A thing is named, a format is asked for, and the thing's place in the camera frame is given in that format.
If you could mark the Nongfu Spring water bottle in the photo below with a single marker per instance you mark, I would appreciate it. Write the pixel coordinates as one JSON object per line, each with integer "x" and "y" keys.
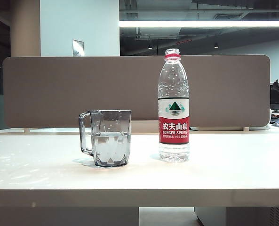
{"x": 174, "y": 127}

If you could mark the transparent grey faceted plastic mug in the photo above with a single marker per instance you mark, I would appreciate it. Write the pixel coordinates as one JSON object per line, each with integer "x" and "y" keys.
{"x": 111, "y": 146}

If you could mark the brown fabric desk divider panel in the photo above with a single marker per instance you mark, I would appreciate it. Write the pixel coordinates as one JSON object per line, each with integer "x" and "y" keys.
{"x": 82, "y": 89}

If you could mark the long white ceiling light strip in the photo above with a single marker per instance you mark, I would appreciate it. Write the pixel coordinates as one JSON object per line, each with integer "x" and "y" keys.
{"x": 200, "y": 23}

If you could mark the black computer monitor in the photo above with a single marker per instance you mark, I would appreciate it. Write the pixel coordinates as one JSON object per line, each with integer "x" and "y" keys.
{"x": 275, "y": 96}

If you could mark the small framed wall plaque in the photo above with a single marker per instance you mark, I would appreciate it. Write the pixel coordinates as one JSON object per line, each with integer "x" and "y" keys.
{"x": 78, "y": 48}

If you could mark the beige divider mounting bracket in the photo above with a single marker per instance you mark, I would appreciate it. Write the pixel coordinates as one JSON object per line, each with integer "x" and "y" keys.
{"x": 246, "y": 128}
{"x": 27, "y": 130}

